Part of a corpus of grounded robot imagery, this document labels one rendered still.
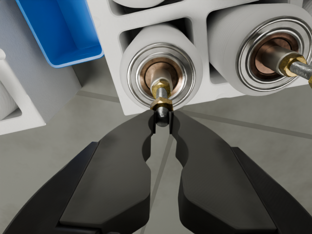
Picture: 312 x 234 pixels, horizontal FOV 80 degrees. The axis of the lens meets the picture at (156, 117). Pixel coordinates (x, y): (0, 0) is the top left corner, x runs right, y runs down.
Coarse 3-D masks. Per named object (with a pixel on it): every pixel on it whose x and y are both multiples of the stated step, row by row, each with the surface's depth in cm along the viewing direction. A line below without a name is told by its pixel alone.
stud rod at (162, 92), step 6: (162, 90) 17; (156, 96) 16; (162, 96) 15; (162, 108) 14; (156, 114) 13; (162, 114) 13; (168, 114) 13; (156, 120) 13; (162, 120) 13; (168, 120) 13; (162, 126) 13
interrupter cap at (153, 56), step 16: (144, 48) 19; (160, 48) 19; (176, 48) 19; (144, 64) 20; (160, 64) 20; (176, 64) 20; (192, 64) 20; (128, 80) 21; (144, 80) 21; (176, 80) 21; (192, 80) 20; (144, 96) 22; (176, 96) 22
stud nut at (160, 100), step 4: (156, 100) 14; (160, 100) 14; (164, 100) 14; (168, 100) 14; (152, 104) 14; (156, 104) 14; (160, 104) 14; (164, 104) 14; (168, 104) 14; (172, 104) 14; (152, 108) 14; (156, 108) 14; (168, 108) 14; (172, 108) 14
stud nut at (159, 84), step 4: (160, 80) 17; (156, 84) 17; (160, 84) 17; (164, 84) 17; (168, 84) 17; (152, 88) 17; (156, 88) 17; (168, 88) 17; (152, 92) 17; (168, 92) 17; (168, 96) 18
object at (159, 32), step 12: (156, 24) 27; (168, 24) 28; (144, 36) 19; (156, 36) 19; (168, 36) 19; (180, 36) 19; (132, 48) 20; (192, 48) 20; (192, 60) 20; (120, 72) 21; (132, 96) 22; (192, 96) 22; (144, 108) 23
